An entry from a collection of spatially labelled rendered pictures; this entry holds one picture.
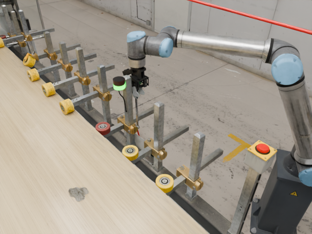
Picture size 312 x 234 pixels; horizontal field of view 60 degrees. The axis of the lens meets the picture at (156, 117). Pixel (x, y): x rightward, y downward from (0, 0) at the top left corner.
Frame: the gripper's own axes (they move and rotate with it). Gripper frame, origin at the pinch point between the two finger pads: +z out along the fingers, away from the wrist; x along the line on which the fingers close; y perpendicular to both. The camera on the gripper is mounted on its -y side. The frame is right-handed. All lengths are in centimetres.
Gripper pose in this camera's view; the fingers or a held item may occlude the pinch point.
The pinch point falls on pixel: (135, 96)
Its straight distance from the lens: 153.6
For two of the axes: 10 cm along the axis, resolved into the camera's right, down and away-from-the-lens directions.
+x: 7.5, -3.9, 5.3
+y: 6.6, 4.5, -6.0
